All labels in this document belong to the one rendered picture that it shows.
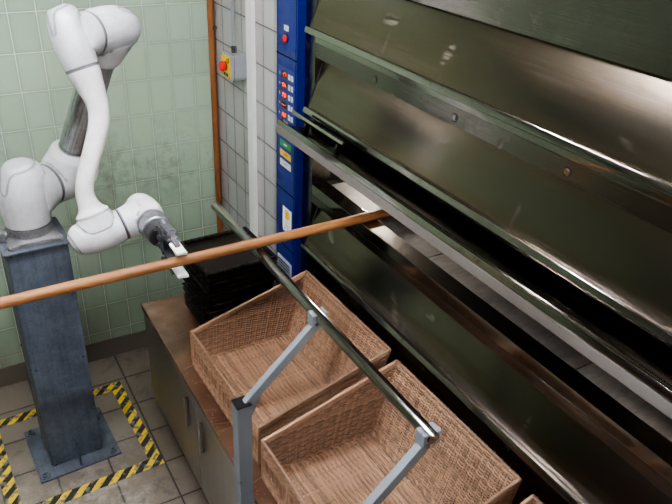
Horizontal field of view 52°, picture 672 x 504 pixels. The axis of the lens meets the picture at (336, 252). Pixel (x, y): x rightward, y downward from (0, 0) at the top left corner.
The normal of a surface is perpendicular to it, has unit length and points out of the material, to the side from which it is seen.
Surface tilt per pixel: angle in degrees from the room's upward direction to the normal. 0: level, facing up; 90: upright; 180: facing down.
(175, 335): 0
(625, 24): 90
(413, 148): 70
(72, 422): 90
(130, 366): 0
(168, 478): 0
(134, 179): 90
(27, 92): 90
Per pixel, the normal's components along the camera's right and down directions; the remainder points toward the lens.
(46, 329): 0.54, 0.44
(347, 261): -0.79, -0.10
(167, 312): 0.04, -0.87
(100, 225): 0.40, 0.03
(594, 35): -0.87, 0.22
